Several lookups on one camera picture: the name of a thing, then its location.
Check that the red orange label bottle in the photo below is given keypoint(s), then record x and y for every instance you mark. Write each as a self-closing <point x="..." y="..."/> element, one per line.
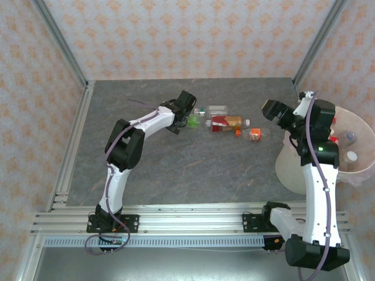
<point x="227" y="123"/>

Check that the green label plastic bottle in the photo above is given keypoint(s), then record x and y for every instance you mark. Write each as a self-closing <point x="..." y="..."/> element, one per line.
<point x="194" y="121"/>

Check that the aluminium frame leg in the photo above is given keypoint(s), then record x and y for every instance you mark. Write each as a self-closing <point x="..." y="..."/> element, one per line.
<point x="27" y="263"/>
<point x="354" y="275"/>

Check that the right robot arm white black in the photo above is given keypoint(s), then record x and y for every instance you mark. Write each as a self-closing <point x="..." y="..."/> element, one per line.
<point x="319" y="199"/>

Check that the clear bottle white green cap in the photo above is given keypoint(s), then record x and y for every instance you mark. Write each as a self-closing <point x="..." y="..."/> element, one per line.
<point x="216" y="110"/>

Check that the aluminium frame post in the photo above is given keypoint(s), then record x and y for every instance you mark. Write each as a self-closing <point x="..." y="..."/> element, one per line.
<point x="319" y="41"/>
<point x="58" y="41"/>

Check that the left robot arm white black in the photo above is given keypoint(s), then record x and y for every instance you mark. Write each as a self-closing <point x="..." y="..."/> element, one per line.
<point x="117" y="187"/>

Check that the grey metal shelf panel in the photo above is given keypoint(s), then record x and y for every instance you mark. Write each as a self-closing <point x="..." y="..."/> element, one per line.
<point x="187" y="263"/>

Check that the beige bin with pink liner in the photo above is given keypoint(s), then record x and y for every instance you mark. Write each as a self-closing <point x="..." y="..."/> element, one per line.
<point x="288" y="172"/>

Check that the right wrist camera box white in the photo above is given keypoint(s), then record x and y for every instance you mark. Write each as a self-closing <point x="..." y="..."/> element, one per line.
<point x="301" y="106"/>

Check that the orange label bottle orange cap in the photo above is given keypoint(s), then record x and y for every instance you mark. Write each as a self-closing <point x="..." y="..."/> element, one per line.
<point x="255" y="135"/>

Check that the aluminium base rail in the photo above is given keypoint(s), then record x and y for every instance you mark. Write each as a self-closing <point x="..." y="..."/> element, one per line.
<point x="190" y="222"/>

